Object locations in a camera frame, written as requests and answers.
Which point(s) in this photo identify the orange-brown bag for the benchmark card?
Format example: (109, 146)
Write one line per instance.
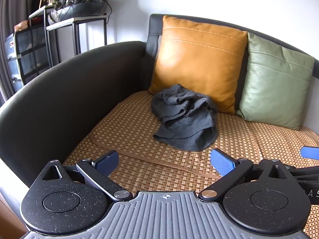
(21, 25)

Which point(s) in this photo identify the white-topped side table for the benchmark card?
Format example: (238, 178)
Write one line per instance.
(74, 21)

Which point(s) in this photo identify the orange leather cushion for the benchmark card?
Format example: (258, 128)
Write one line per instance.
(199, 59)

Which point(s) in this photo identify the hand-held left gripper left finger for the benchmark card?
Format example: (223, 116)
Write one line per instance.
(107, 163)

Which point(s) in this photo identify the tall black-framed side table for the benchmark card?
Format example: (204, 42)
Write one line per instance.
(41, 11)

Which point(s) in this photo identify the dark leather sofa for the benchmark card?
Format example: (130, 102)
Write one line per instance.
(49, 104)

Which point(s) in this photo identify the woven rattan seat mat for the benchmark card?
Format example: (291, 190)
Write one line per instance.
(154, 176)
(279, 151)
(124, 129)

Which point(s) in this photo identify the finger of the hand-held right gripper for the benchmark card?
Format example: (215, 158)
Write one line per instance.
(306, 173)
(310, 152)

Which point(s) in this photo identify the grey curtain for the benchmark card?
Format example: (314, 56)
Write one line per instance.
(15, 10)

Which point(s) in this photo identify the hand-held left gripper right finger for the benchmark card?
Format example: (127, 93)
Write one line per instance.
(221, 161)

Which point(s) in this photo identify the green leather cushion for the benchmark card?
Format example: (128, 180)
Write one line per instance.
(274, 84)

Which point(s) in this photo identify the grey t-shirt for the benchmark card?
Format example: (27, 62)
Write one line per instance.
(184, 129)

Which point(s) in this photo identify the rockery bonsai tray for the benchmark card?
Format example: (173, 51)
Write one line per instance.
(79, 8)

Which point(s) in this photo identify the plastic storage drawer unit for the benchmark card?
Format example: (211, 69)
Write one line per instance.
(27, 47)

